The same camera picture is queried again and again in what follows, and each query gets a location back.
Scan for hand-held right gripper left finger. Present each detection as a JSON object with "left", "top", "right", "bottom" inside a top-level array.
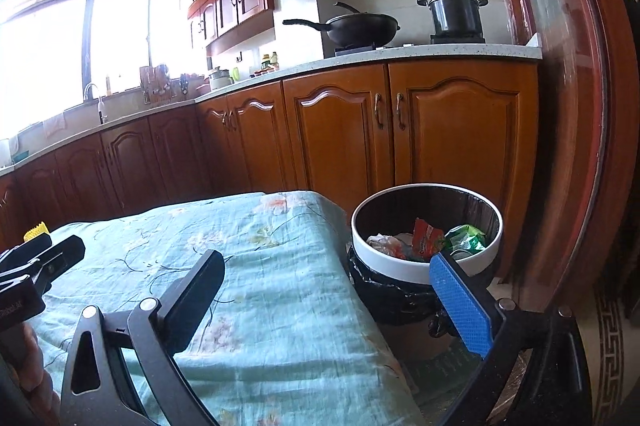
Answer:
[{"left": 59, "top": 249, "right": 226, "bottom": 426}]

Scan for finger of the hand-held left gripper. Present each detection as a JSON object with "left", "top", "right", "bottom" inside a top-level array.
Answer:
[
  {"left": 31, "top": 235, "right": 86, "bottom": 293},
  {"left": 0, "top": 233, "right": 54, "bottom": 275}
]

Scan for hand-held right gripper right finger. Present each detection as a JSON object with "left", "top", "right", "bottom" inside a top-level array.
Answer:
[{"left": 429, "top": 252, "right": 593, "bottom": 426}]

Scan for yellow snack packet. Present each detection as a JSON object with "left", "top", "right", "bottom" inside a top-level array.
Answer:
[{"left": 23, "top": 221, "right": 49, "bottom": 243}]

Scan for green juice pouch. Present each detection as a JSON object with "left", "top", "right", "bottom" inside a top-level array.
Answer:
[{"left": 444, "top": 224, "right": 488, "bottom": 253}]

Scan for white rimmed trash bin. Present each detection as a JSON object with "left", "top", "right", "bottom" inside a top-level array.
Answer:
[{"left": 347, "top": 184, "right": 503, "bottom": 327}]

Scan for red snack packet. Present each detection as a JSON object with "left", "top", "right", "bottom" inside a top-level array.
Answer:
[{"left": 412, "top": 218, "right": 446, "bottom": 263}]

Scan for cartoon printed paper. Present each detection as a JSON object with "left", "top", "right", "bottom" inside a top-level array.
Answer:
[{"left": 366, "top": 233, "right": 416, "bottom": 261}]

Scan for person's left hand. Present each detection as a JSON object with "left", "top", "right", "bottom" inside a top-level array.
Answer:
[{"left": 14, "top": 321, "right": 61, "bottom": 426}]

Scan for black bin liner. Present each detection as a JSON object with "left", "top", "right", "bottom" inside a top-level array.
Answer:
[{"left": 348, "top": 187, "right": 502, "bottom": 339}]

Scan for teal floral tablecloth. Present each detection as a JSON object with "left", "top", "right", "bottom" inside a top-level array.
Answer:
[{"left": 30, "top": 190, "right": 426, "bottom": 426}]

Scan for chrome sink faucet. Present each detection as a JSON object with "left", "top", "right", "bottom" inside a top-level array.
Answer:
[{"left": 83, "top": 82, "right": 106, "bottom": 125}]

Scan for kitchen window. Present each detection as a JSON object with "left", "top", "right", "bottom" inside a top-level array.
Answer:
[{"left": 0, "top": 0, "right": 201, "bottom": 142}]

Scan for wooden knife rack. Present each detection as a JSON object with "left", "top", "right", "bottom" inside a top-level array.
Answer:
[{"left": 139, "top": 64, "right": 173, "bottom": 104}]

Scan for wooden base cabinets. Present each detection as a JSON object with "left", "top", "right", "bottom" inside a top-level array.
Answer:
[{"left": 0, "top": 61, "right": 541, "bottom": 277}]

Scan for white electric pot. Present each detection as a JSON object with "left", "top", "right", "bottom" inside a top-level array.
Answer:
[{"left": 207, "top": 67, "right": 235, "bottom": 91}]

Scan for wooden framed glass door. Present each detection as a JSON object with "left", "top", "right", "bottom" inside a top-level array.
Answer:
[{"left": 475, "top": 0, "right": 640, "bottom": 426}]

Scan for row of condiment jars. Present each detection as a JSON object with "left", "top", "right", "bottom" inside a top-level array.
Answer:
[{"left": 248, "top": 51, "right": 281, "bottom": 78}]

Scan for stone kitchen countertop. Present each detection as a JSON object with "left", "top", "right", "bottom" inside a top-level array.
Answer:
[{"left": 0, "top": 43, "right": 543, "bottom": 177}]

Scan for black gas stove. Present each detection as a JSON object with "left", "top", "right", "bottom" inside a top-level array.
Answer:
[{"left": 334, "top": 33, "right": 487, "bottom": 57}]

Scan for steel cooking pot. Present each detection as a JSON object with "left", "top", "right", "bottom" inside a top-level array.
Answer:
[{"left": 416, "top": 0, "right": 488, "bottom": 38}]

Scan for black wok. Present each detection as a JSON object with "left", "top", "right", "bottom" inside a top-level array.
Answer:
[{"left": 282, "top": 2, "right": 402, "bottom": 49}]

